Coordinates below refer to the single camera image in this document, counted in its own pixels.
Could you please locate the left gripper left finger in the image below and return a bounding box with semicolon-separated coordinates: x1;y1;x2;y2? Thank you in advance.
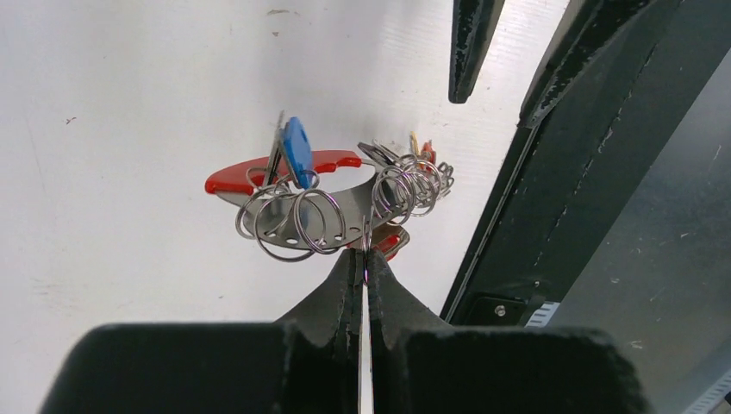
278;248;364;413

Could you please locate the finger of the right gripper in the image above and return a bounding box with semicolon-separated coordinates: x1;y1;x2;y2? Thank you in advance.
518;1;652;128
447;0;505;104

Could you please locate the key organizer with red handle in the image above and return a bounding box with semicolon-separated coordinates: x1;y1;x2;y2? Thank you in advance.
204;114;454;262

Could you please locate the key with red tag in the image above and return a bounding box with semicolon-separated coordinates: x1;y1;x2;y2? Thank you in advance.
347;222;410;263

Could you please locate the blue key tag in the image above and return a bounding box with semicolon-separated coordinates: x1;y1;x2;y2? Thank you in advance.
281;116;315;190

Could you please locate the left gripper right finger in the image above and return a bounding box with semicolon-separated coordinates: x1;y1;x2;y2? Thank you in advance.
365;249;449;413

